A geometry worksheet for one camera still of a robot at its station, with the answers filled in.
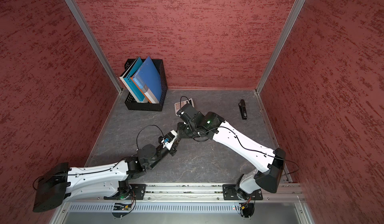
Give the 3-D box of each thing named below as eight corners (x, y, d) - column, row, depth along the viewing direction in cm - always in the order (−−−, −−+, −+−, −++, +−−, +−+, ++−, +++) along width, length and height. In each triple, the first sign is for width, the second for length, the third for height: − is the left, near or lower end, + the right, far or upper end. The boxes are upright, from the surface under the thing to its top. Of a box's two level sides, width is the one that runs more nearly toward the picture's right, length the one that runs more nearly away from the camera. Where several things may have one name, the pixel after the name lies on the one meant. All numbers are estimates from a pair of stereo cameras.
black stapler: (242, 119, 106) (243, 116, 102) (238, 103, 116) (239, 99, 112) (246, 119, 106) (248, 116, 102) (242, 103, 116) (244, 99, 112)
